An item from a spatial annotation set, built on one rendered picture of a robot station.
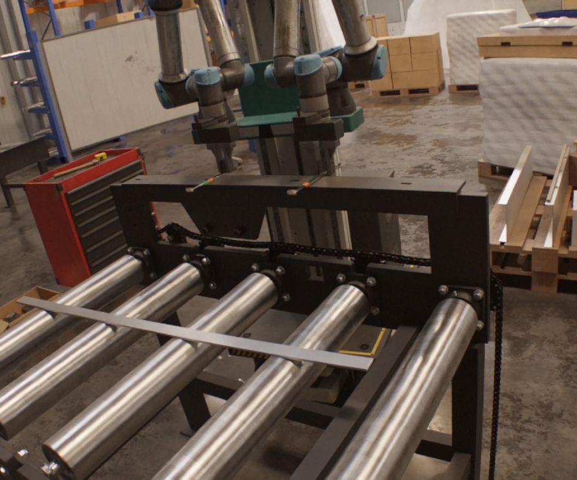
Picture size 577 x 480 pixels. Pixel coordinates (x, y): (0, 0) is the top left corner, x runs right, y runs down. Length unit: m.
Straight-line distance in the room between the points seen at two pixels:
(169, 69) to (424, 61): 7.81
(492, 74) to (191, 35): 3.41
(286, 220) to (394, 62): 7.57
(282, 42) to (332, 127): 0.32
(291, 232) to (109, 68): 4.08
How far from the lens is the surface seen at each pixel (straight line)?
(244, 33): 2.17
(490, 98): 4.82
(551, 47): 4.49
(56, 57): 5.97
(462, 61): 9.56
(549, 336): 2.81
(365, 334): 2.28
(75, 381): 1.49
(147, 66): 6.20
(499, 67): 4.70
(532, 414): 2.36
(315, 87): 1.44
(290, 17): 1.64
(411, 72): 9.65
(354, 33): 1.77
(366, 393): 1.27
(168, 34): 1.96
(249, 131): 2.01
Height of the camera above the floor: 1.60
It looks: 24 degrees down
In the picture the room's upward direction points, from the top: 10 degrees counter-clockwise
